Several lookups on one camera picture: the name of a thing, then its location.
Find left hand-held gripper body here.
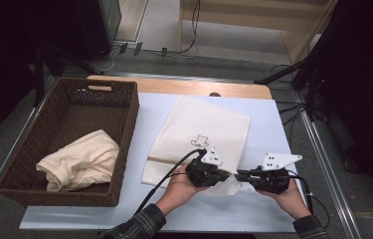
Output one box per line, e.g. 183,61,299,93
184,147,223,188

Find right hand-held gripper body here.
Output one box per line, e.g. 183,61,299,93
253,152,303,195

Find cream mesh laundry bag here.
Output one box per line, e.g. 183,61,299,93
141,95,252,197

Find cream cloth garment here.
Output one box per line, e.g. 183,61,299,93
35,128,121,192

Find brown wicker basket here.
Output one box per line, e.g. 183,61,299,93
0,77,141,208

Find person's right hand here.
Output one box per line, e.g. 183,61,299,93
257,180,311,220

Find person's left hand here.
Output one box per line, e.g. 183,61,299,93
155,172,209,217

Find white table mat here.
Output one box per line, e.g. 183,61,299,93
19,92,307,233

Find black tripod stand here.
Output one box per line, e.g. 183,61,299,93
253,56,327,122

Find dark curtain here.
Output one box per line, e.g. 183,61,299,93
319,0,373,213
0,0,83,153

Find dark cabinet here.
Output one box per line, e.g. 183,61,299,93
76,0,122,63

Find black metal stand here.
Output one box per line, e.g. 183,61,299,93
33,43,105,108

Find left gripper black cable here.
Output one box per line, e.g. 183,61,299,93
133,147,207,215

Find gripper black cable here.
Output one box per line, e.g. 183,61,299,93
133,147,207,215
286,168,331,230

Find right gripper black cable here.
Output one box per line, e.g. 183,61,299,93
286,168,331,230

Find black floor cables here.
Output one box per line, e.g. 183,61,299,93
270,64,307,137

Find white floor cable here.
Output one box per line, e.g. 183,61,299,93
89,48,116,75

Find wooden shelf frame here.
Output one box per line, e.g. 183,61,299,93
177,0,339,64

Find black hanging cable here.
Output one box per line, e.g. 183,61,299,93
140,0,202,58

